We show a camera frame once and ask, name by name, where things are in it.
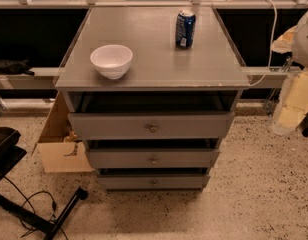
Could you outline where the grey drawer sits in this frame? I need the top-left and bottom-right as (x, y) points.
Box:
(88, 139), (219, 169)
(98, 168), (210, 190)
(68, 112), (234, 140)

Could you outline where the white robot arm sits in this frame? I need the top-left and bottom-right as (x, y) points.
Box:
(271, 11), (308, 135)

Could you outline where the grey drawer cabinet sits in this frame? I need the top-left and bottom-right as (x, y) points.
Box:
(53, 5), (251, 192)

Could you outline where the grey top drawer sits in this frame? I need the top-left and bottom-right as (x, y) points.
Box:
(68, 112), (234, 140)

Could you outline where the grey bottom drawer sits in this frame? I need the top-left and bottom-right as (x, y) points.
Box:
(98, 168), (210, 190)

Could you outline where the white bowl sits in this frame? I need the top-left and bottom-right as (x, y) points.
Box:
(90, 45), (133, 80)

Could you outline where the blue soda can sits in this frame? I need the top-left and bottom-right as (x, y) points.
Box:
(175, 10), (196, 49)

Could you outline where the cardboard box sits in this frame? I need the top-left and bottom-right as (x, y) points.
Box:
(37, 92), (93, 173)

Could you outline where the grey metal rail frame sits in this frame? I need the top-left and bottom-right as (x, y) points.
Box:
(0, 0), (308, 103)

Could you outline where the black cloth on rail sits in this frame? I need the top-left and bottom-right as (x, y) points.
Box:
(0, 59), (35, 76)

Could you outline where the white hanging cable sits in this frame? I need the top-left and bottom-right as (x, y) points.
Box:
(248, 0), (279, 88)

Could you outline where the black floor cable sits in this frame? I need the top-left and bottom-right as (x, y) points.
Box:
(3, 175), (70, 240)

